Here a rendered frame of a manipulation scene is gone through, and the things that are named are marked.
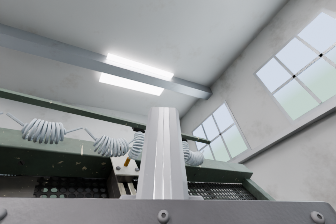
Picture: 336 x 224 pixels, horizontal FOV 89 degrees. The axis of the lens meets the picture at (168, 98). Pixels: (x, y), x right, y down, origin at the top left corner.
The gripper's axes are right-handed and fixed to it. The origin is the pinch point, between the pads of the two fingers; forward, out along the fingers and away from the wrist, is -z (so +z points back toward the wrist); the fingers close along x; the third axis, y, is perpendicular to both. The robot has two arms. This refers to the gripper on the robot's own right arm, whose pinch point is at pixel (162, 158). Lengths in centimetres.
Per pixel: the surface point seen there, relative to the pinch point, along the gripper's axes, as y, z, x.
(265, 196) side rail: 104, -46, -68
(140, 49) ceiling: 92, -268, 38
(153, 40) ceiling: 78, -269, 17
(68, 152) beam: 43, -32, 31
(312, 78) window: 88, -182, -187
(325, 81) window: 85, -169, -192
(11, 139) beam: 36, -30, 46
